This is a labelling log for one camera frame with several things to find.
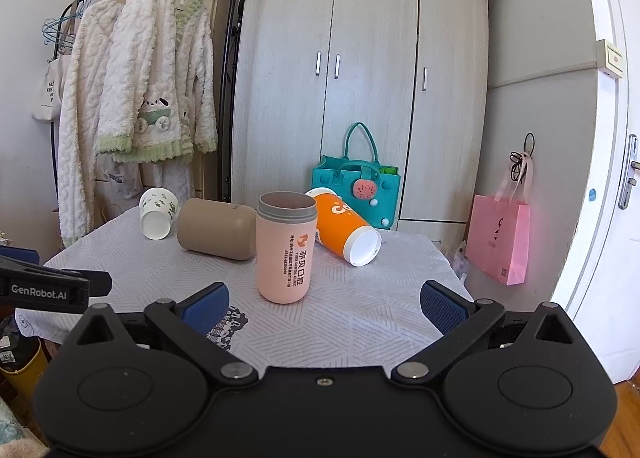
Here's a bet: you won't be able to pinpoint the orange cup with white rim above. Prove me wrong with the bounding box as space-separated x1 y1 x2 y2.
305 187 382 268

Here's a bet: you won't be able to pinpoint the pink paper gift bag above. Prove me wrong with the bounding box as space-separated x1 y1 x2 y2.
465 152 532 286

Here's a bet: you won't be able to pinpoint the beige cup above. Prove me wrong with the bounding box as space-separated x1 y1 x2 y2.
176 198 258 261

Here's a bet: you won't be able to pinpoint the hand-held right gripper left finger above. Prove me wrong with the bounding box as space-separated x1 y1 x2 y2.
64 282 259 387

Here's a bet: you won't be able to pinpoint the clear plastic bag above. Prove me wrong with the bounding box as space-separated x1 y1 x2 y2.
447 238 469 284

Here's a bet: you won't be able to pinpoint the pink cup with grey rim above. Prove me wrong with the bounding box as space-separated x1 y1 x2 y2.
256 191 319 304

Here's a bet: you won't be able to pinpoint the beige wall switch box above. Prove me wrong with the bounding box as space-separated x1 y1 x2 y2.
599 39 626 79

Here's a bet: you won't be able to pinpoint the yellow bin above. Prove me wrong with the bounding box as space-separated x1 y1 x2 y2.
0 335 51 396

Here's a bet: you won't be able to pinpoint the grey hanging trousers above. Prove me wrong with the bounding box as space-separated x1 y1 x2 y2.
95 150 146 206

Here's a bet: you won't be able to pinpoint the white patterned tablecloth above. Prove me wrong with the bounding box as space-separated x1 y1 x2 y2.
44 205 473 374

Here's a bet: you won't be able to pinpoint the teal felt tote bag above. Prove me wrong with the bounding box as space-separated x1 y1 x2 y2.
312 122 402 231

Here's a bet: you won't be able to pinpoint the teal wire clothes hanger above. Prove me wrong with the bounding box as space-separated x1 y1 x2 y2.
41 0 93 59

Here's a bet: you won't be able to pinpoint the white door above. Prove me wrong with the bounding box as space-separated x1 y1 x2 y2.
550 0 640 384

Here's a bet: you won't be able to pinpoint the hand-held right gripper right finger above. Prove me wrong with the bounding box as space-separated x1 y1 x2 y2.
391 280 587 385

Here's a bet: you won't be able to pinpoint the white leaf-print cup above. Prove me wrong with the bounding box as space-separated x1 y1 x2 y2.
139 187 180 240

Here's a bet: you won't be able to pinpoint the white fleece robe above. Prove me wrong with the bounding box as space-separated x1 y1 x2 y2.
57 0 126 249

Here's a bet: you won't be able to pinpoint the silver door handle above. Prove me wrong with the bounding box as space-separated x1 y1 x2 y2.
617 134 640 210

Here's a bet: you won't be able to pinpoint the white fleece jacket green trim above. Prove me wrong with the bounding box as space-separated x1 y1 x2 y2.
96 0 218 164

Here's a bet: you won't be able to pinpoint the white canvas tote bag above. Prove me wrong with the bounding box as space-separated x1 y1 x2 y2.
31 3 66 124

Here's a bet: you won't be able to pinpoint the black metal clothes rack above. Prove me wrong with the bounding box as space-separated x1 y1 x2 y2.
49 0 245 204

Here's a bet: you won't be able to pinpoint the light wood wardrobe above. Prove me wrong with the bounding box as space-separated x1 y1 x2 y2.
230 0 493 244

